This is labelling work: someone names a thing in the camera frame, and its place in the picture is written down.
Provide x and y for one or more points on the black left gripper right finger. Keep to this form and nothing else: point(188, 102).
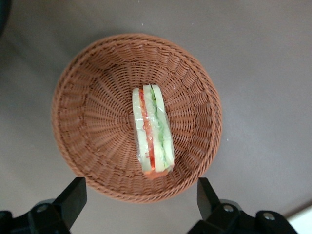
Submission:
point(209, 204)

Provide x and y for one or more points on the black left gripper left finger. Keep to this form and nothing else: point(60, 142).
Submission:
point(70, 202)

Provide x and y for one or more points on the plastic-wrapped triangle sandwich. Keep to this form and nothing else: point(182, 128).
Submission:
point(151, 136)

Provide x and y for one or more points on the empty round brown wicker basket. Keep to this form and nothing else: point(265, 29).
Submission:
point(97, 109)

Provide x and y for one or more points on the cream rectangular serving tray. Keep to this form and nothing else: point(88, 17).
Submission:
point(304, 224)

